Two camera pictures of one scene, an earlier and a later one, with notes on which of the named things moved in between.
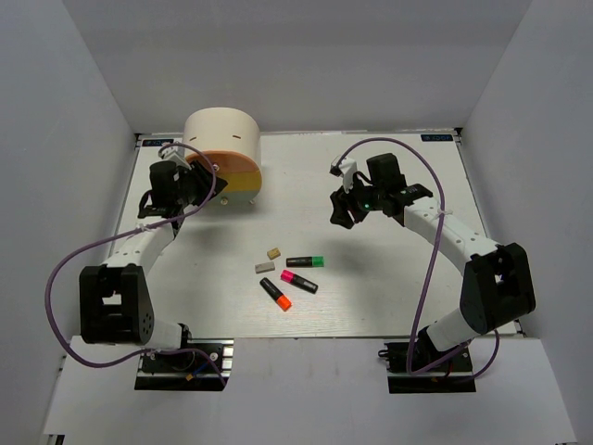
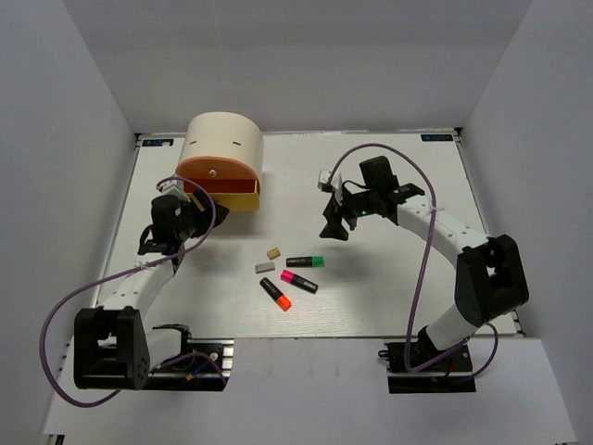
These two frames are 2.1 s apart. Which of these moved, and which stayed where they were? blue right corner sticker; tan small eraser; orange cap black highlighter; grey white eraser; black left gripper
Moved: black left gripper
Stayed: tan small eraser; blue right corner sticker; grey white eraser; orange cap black highlighter
